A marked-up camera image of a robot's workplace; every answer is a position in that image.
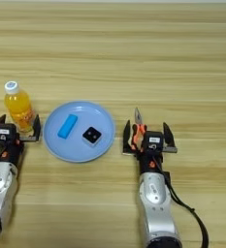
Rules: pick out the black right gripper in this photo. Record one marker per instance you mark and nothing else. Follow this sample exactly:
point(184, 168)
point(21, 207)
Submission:
point(150, 161)

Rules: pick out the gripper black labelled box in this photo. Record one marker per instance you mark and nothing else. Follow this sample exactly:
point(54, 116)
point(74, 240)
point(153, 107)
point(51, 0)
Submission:
point(153, 140)
point(6, 133)

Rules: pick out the blue rectangular block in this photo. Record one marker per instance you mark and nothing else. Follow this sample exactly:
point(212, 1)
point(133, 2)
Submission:
point(67, 126)

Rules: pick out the orange juice bottle white cap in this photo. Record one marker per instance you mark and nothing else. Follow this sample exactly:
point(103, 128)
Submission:
point(19, 109)

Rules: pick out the light blue round plate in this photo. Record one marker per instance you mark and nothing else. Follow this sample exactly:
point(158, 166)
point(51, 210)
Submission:
point(75, 151)

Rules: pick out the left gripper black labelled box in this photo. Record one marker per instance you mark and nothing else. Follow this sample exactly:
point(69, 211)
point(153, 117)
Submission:
point(6, 133)

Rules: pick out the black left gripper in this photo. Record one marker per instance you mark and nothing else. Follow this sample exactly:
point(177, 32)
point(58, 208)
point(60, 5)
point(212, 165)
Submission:
point(11, 151)

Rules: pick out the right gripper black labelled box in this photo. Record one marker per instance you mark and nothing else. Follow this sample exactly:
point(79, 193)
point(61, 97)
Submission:
point(153, 140)

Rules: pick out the black cube with white base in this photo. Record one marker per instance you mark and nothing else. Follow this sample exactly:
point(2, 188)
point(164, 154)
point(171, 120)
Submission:
point(91, 135)

